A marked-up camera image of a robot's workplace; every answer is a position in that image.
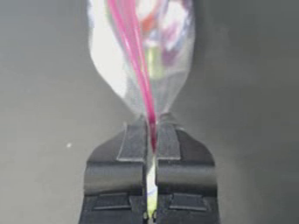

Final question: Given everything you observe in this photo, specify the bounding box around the clear bag with pink zip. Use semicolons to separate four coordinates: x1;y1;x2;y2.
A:
86;0;197;224

